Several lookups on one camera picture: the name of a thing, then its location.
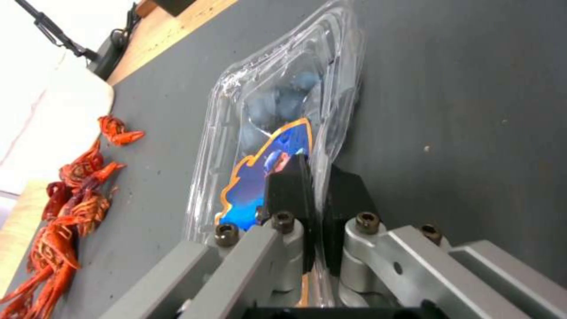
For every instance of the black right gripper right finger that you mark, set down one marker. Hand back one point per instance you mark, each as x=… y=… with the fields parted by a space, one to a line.
x=350 y=196

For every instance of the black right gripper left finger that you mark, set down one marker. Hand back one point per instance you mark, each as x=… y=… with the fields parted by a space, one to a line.
x=288 y=189

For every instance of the clear plastic takeout container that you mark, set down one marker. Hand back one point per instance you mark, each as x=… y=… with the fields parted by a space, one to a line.
x=274 y=99

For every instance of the white takeout bag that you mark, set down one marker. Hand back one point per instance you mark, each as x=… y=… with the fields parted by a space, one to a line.
x=48 y=109

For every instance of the blueberry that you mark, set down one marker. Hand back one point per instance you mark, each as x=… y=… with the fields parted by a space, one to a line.
x=291 y=100
x=261 y=109
x=308 y=80

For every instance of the dark grey table mat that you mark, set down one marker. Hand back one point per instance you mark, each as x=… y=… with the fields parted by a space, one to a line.
x=443 y=99

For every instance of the red crayfish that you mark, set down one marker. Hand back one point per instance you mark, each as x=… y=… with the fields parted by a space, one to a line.
x=118 y=131
x=33 y=292
x=51 y=246
x=77 y=204
x=88 y=167

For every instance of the black power adapter box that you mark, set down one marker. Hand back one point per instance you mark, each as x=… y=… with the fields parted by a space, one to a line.
x=108 y=54

